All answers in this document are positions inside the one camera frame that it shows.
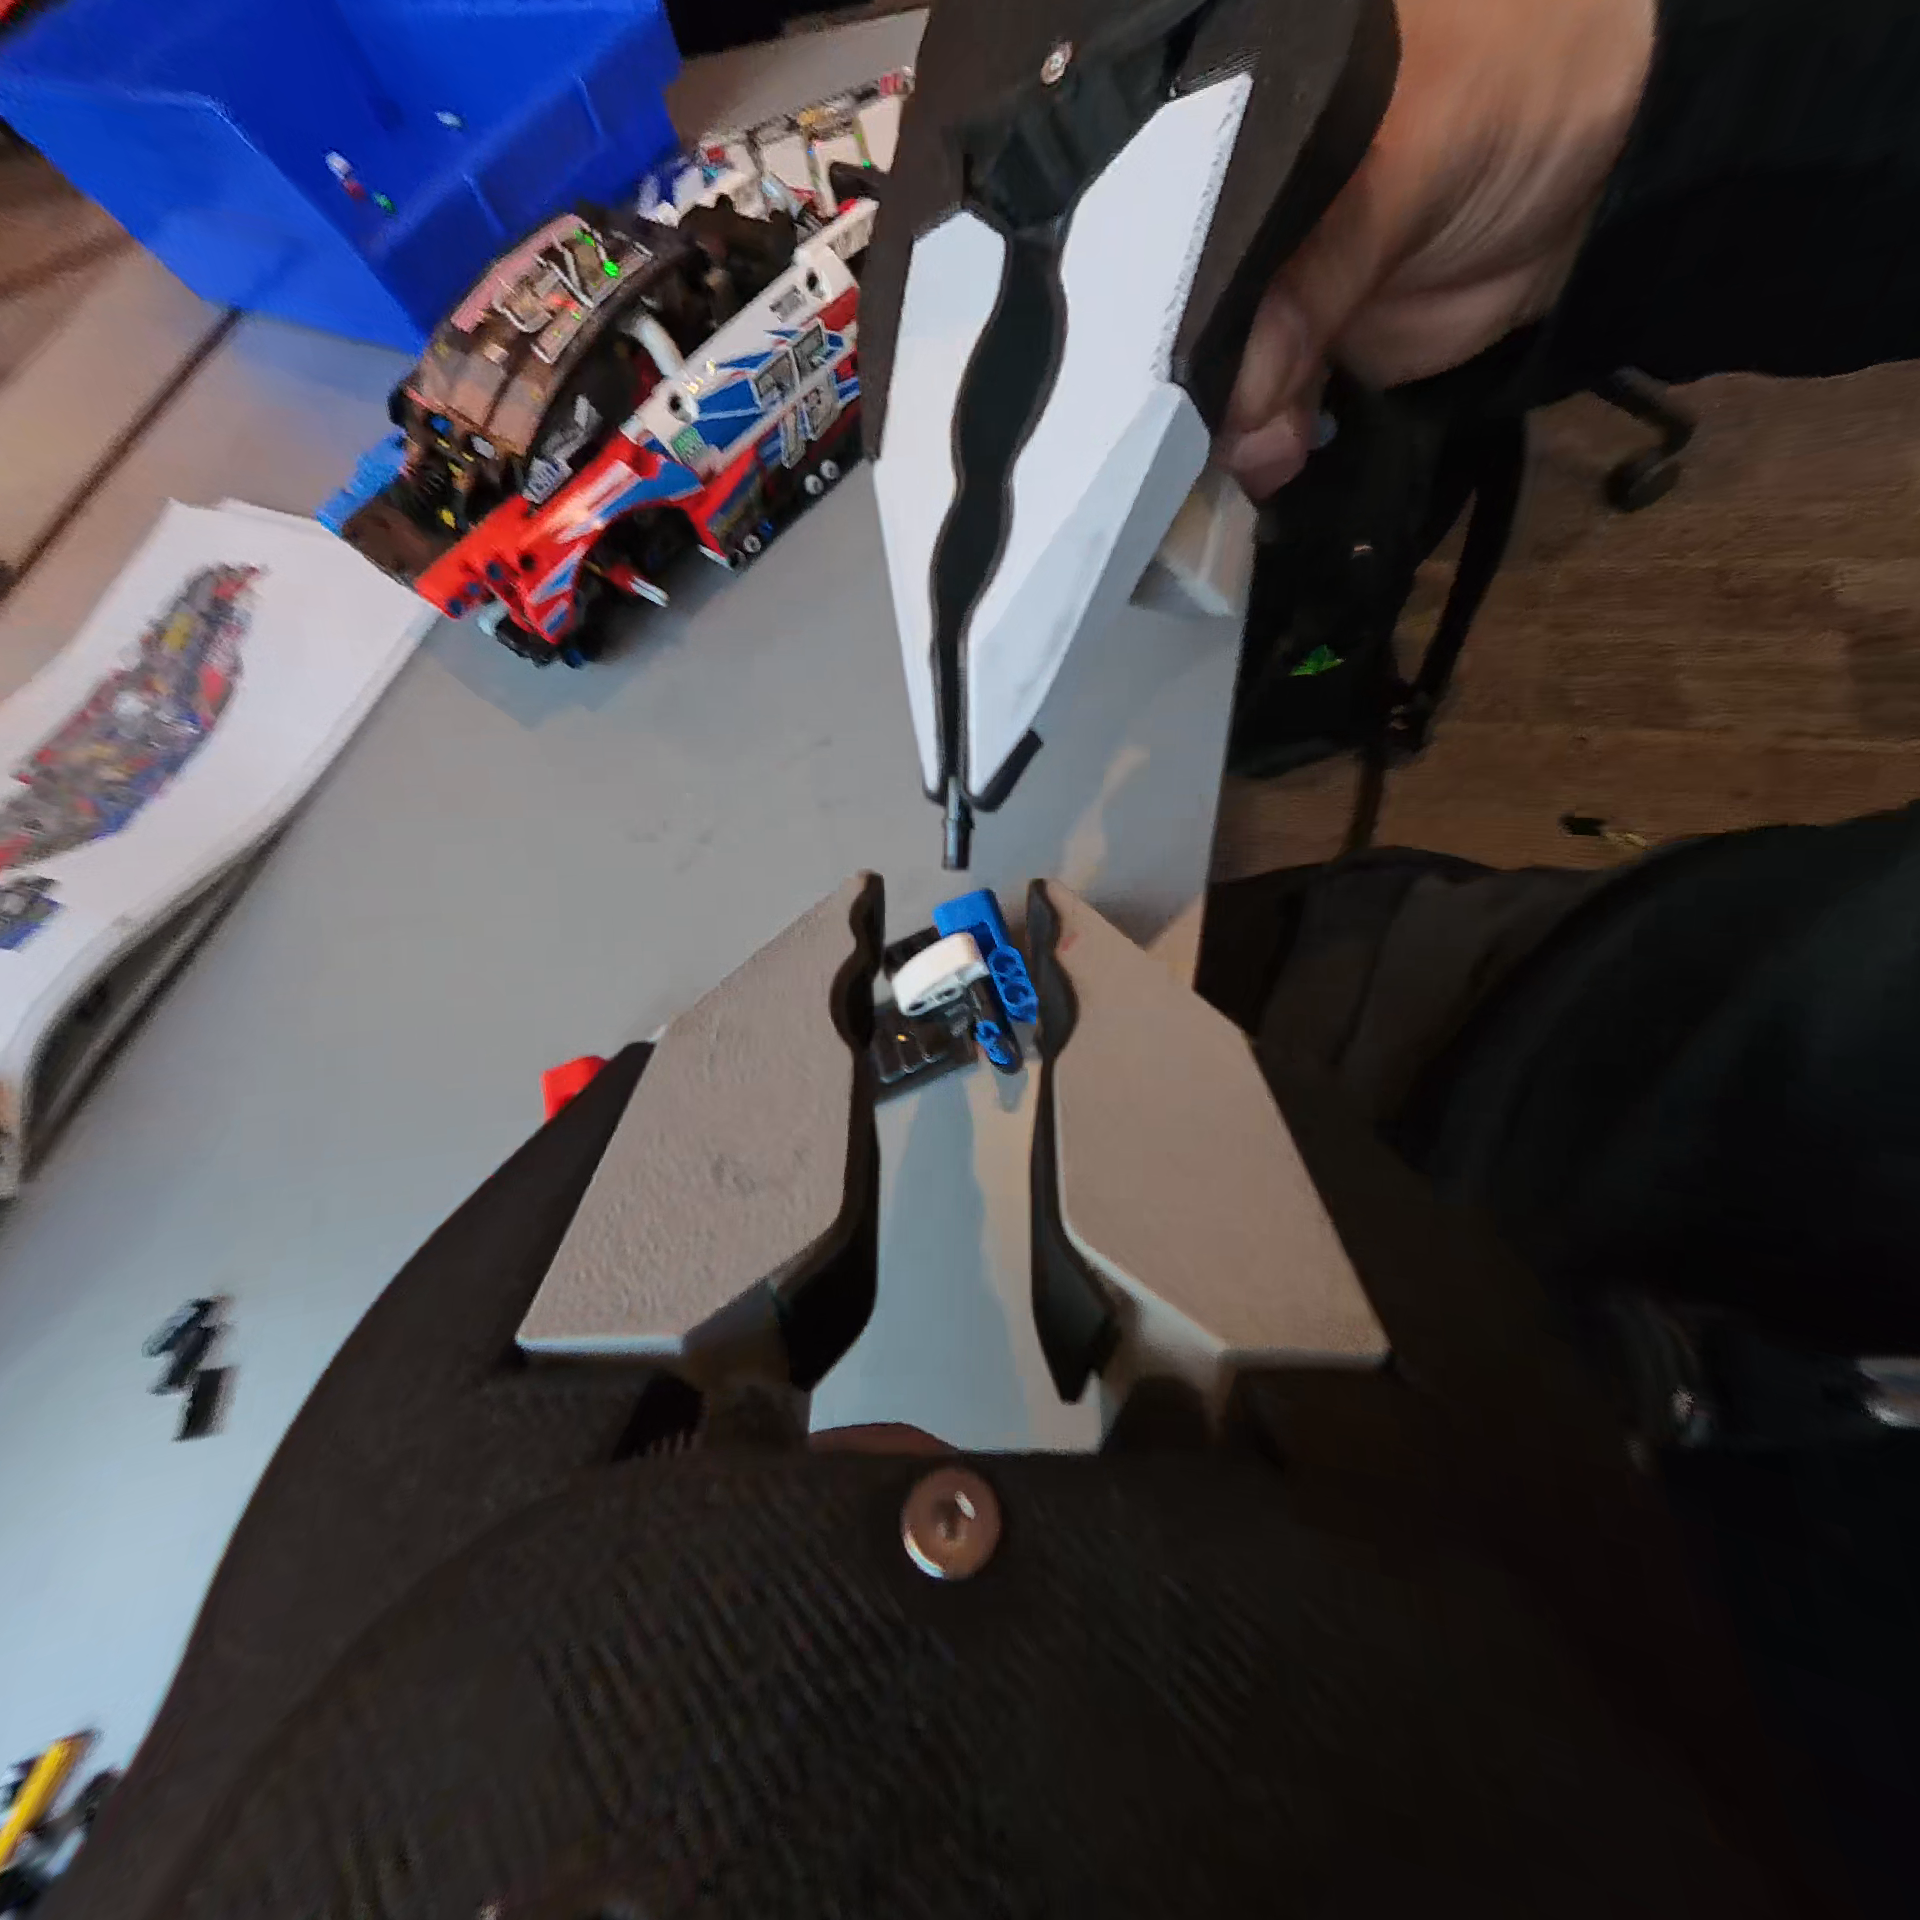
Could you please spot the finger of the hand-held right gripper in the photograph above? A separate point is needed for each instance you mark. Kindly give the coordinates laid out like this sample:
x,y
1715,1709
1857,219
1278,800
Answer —
x,y
918,450
1118,450

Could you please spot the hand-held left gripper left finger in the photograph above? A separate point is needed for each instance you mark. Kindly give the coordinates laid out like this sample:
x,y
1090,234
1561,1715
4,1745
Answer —
x,y
720,1170

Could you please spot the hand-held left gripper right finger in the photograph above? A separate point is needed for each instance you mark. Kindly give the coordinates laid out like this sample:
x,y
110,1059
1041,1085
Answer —
x,y
1185,1185

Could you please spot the blue white brick assembly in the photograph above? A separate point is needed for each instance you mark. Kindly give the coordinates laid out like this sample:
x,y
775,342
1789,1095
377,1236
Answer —
x,y
939,969

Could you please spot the small black brick pin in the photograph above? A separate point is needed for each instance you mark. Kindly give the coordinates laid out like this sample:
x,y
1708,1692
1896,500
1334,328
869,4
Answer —
x,y
956,840

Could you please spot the grey desk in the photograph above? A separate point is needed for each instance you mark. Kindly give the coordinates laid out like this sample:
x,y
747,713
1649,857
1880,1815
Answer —
x,y
451,900

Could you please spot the person's right hand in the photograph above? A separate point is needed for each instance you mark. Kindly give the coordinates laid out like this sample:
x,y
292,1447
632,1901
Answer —
x,y
1440,197

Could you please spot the red blue brick toy car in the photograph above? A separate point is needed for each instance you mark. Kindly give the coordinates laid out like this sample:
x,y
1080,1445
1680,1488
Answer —
x,y
599,494

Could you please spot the black office chair base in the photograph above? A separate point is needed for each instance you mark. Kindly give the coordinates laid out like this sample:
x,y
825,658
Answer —
x,y
1647,442

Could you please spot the small black yellow piece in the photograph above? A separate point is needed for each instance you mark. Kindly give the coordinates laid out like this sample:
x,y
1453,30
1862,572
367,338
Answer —
x,y
1584,825

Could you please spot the small black brick piece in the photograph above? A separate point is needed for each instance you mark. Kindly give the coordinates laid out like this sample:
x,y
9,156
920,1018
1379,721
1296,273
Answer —
x,y
198,1403
188,1332

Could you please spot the white instruction booklet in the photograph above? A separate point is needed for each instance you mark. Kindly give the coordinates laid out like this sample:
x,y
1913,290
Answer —
x,y
150,751

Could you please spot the blue plastic bin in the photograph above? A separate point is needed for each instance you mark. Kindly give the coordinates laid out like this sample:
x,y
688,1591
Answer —
x,y
224,136

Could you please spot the yellow brick piece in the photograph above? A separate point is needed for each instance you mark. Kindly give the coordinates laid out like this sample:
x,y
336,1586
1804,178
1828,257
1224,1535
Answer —
x,y
44,1794

